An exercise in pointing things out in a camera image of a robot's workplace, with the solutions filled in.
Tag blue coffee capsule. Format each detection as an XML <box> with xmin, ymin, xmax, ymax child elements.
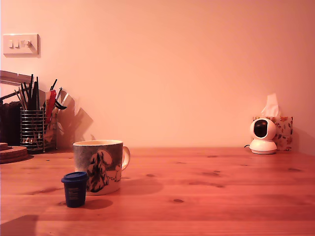
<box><xmin>61</xmin><ymin>171</ymin><xmax>89</xmax><ymax>208</ymax></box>

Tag winter print ceramic mug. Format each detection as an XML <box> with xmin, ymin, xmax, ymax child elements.
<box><xmin>72</xmin><ymin>139</ymin><xmax>131</xmax><ymax>196</ymax></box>

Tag metal tongs with black tip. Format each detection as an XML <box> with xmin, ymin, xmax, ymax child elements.
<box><xmin>54</xmin><ymin>86</ymin><xmax>68</xmax><ymax>111</ymax></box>

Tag red kitchen tool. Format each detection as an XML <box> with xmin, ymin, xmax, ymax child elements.
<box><xmin>45</xmin><ymin>89</ymin><xmax>58</xmax><ymax>125</ymax></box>

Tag pale flat kitchen tool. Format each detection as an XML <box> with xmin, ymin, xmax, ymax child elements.
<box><xmin>45</xmin><ymin>120</ymin><xmax>64</xmax><ymax>143</ymax></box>

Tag white tissue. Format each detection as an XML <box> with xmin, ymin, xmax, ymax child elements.
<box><xmin>260</xmin><ymin>92</ymin><xmax>281</xmax><ymax>118</ymax></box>

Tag black flat spatula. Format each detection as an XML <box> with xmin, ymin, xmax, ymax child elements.
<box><xmin>31</xmin><ymin>76</ymin><xmax>40</xmax><ymax>111</ymax></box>

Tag floral tissue box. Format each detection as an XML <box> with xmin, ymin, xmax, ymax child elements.
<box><xmin>252</xmin><ymin>116</ymin><xmax>294</xmax><ymax>151</ymax></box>

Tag thin black stick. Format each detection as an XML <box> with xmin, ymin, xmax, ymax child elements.
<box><xmin>29</xmin><ymin>73</ymin><xmax>34</xmax><ymax>111</ymax></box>

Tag black chopstick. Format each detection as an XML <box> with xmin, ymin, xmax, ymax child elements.
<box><xmin>20</xmin><ymin>82</ymin><xmax>30</xmax><ymax>111</ymax></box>

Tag wooden chopstick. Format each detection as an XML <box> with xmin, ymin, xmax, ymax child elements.
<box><xmin>14</xmin><ymin>87</ymin><xmax>27</xmax><ymax>111</ymax></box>

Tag large round cork trivet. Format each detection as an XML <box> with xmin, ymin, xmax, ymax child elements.
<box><xmin>0</xmin><ymin>145</ymin><xmax>28</xmax><ymax>165</ymax></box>

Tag dark ribbed basket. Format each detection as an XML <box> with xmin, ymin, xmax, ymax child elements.
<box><xmin>0</xmin><ymin>102</ymin><xmax>22</xmax><ymax>146</ymax></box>

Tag dark metal rod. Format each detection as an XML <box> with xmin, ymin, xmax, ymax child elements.
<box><xmin>0</xmin><ymin>91</ymin><xmax>20</xmax><ymax>104</ymax></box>

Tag small white round camera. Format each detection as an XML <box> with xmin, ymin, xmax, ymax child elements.
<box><xmin>249</xmin><ymin>117</ymin><xmax>278</xmax><ymax>155</ymax></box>

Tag wire kitchen tool rack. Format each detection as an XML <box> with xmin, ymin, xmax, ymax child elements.
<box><xmin>19</xmin><ymin>106</ymin><xmax>59</xmax><ymax>155</ymax></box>

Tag white wall switch plate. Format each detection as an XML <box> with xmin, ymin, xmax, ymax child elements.
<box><xmin>2</xmin><ymin>33</ymin><xmax>41</xmax><ymax>59</ymax></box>

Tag grey shelf rail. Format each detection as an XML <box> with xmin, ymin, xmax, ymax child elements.
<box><xmin>0</xmin><ymin>70</ymin><xmax>34</xmax><ymax>87</ymax></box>

